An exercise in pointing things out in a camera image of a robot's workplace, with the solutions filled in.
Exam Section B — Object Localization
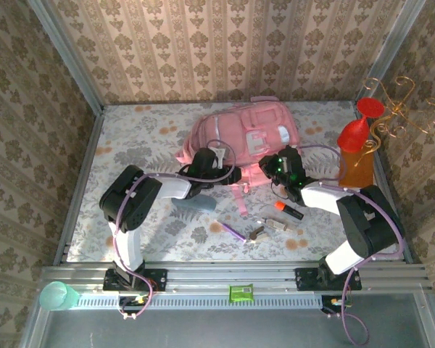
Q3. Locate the orange wooden block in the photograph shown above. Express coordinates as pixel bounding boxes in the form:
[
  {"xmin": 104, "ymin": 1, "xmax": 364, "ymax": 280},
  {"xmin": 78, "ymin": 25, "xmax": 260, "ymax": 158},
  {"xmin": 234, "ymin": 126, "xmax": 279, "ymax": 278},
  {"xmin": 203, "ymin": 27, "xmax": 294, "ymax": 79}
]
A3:
[{"xmin": 337, "ymin": 143, "xmax": 375, "ymax": 189}]

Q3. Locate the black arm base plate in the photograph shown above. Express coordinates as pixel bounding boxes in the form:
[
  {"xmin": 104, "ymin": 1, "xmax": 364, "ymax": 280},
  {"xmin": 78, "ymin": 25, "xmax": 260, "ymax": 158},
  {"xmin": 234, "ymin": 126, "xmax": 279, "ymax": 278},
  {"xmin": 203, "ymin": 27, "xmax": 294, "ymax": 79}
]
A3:
[
  {"xmin": 294, "ymin": 267, "xmax": 363, "ymax": 292},
  {"xmin": 103, "ymin": 268, "xmax": 167, "ymax": 293}
]

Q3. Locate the gold wire ornament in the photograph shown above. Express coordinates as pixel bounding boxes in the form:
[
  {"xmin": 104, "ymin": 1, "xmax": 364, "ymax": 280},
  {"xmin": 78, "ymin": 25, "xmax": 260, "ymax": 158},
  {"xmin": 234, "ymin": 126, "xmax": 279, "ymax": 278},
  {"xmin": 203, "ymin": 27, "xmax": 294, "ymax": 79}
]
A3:
[{"xmin": 355, "ymin": 75, "xmax": 435, "ymax": 167}]

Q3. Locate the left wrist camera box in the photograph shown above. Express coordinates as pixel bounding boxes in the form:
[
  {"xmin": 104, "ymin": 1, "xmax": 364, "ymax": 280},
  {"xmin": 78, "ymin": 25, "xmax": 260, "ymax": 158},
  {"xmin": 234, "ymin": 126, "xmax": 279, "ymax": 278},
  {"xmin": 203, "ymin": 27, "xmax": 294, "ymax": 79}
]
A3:
[{"xmin": 208, "ymin": 146, "xmax": 228, "ymax": 170}]

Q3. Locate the aluminium side rail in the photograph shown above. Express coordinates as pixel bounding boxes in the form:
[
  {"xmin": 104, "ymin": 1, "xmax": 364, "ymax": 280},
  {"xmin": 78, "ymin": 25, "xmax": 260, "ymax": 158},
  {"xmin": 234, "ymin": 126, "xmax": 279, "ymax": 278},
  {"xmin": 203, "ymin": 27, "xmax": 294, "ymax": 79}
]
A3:
[
  {"xmin": 355, "ymin": 101, "xmax": 421, "ymax": 264},
  {"xmin": 53, "ymin": 107, "xmax": 106, "ymax": 265}
]

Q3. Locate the pink backpack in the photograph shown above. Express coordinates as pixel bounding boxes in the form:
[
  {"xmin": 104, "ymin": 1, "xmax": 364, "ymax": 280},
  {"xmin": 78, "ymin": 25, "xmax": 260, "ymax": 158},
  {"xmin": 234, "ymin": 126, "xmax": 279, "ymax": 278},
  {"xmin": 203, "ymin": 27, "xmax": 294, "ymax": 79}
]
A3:
[{"xmin": 174, "ymin": 96, "xmax": 301, "ymax": 218}]

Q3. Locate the orange and black highlighter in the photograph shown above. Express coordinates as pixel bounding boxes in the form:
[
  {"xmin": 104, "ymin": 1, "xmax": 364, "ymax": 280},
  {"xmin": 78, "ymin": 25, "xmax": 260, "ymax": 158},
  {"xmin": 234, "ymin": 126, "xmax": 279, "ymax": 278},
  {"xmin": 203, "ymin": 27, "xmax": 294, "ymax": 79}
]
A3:
[{"xmin": 274, "ymin": 200, "xmax": 305, "ymax": 221}]

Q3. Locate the aluminium corner post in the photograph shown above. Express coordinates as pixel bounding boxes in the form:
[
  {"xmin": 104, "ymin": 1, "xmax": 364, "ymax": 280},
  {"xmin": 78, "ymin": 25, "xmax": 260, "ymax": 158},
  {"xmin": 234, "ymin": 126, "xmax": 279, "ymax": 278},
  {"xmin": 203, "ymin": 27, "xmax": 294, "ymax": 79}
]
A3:
[
  {"xmin": 27, "ymin": 0, "xmax": 105, "ymax": 114},
  {"xmin": 355, "ymin": 0, "xmax": 427, "ymax": 101}
]

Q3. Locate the black and beige clip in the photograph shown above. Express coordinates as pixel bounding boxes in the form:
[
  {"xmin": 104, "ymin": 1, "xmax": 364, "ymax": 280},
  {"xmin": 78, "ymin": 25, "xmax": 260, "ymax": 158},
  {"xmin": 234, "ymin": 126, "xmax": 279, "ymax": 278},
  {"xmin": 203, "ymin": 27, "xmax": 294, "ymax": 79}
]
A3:
[{"xmin": 245, "ymin": 225, "xmax": 269, "ymax": 244}]

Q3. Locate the purple pen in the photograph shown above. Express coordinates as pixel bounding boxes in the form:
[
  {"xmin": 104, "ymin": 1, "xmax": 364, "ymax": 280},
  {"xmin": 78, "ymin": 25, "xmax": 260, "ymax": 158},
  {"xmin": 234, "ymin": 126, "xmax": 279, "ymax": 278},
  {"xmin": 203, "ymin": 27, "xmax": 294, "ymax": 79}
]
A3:
[{"xmin": 217, "ymin": 219, "xmax": 248, "ymax": 243}]

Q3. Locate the aluminium front rail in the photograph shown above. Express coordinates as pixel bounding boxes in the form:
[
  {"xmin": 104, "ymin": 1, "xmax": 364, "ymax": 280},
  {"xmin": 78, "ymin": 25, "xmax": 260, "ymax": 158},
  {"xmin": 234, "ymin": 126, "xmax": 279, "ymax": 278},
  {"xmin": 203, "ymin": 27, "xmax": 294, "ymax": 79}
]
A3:
[{"xmin": 41, "ymin": 260, "xmax": 431, "ymax": 291}]

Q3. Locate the red wine glass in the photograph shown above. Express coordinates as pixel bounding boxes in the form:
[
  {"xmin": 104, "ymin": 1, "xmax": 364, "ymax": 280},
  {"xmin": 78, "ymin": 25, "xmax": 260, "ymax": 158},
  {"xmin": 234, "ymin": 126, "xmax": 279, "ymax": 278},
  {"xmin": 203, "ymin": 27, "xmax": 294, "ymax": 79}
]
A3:
[{"xmin": 336, "ymin": 97, "xmax": 385, "ymax": 153}]

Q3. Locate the teal plastic cup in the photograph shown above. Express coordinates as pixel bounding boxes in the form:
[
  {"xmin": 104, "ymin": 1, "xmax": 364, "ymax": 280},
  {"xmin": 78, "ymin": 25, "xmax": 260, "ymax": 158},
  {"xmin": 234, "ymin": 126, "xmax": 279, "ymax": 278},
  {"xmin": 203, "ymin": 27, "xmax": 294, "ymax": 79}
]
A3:
[{"xmin": 38, "ymin": 281, "xmax": 81, "ymax": 312}]

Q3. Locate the grey-blue pencil case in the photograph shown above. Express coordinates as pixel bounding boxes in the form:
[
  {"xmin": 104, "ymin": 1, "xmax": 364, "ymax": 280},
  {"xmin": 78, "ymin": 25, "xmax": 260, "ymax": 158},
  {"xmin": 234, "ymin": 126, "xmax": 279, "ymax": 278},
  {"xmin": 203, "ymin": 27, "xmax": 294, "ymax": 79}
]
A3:
[{"xmin": 172, "ymin": 194, "xmax": 218, "ymax": 214}]

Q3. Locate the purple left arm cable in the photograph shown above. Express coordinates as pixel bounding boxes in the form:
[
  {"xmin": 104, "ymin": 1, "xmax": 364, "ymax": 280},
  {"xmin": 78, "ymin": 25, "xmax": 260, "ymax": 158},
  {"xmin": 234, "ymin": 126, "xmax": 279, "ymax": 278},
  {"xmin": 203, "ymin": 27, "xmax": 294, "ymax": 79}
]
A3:
[{"xmin": 114, "ymin": 139, "xmax": 236, "ymax": 322}]

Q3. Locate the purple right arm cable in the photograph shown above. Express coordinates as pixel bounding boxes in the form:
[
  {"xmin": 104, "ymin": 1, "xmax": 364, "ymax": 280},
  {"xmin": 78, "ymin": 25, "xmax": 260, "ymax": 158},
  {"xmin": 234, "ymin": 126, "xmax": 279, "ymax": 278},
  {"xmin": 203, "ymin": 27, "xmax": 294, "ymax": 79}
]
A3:
[{"xmin": 299, "ymin": 144, "xmax": 407, "ymax": 347}]

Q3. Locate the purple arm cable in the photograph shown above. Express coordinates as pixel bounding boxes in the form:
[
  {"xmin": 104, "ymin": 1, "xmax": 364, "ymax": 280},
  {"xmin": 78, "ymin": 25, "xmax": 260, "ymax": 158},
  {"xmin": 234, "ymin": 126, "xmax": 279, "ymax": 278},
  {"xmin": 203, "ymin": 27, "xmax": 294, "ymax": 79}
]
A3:
[
  {"xmin": 299, "ymin": 144, "xmax": 407, "ymax": 347},
  {"xmin": 114, "ymin": 139, "xmax": 236, "ymax": 322}
]

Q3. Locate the green packet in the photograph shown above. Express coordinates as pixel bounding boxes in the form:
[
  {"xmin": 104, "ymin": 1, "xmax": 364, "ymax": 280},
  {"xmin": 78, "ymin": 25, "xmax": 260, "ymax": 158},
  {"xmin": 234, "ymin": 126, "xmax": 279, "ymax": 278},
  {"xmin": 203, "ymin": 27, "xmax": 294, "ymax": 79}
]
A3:
[{"xmin": 228, "ymin": 283, "xmax": 254, "ymax": 304}]

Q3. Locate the white slotted cable duct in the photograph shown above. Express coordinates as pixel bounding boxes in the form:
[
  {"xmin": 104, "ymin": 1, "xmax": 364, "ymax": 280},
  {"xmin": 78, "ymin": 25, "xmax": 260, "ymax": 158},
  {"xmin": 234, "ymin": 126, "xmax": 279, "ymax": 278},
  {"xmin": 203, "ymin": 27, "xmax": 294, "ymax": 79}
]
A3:
[{"xmin": 72, "ymin": 291, "xmax": 323, "ymax": 310}]

